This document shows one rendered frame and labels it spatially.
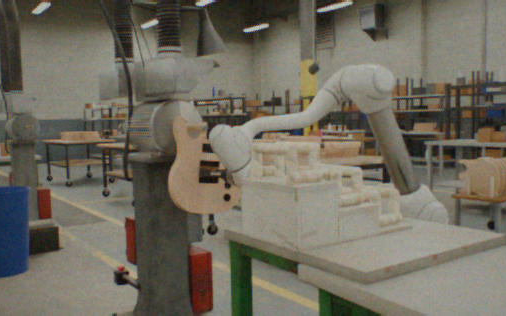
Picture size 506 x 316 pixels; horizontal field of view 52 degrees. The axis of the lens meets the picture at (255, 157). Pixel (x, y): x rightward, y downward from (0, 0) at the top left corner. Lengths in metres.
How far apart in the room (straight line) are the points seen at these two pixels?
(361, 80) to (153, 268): 1.31
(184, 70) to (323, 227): 0.94
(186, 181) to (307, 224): 0.94
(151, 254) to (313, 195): 1.32
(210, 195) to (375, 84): 0.85
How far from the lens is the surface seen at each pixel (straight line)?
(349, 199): 1.53
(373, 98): 2.03
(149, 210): 2.53
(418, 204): 2.20
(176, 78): 2.08
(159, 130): 2.35
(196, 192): 2.27
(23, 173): 5.68
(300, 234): 1.39
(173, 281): 2.66
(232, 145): 1.90
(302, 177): 1.41
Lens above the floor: 1.28
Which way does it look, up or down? 4 degrees down
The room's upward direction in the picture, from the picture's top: 1 degrees counter-clockwise
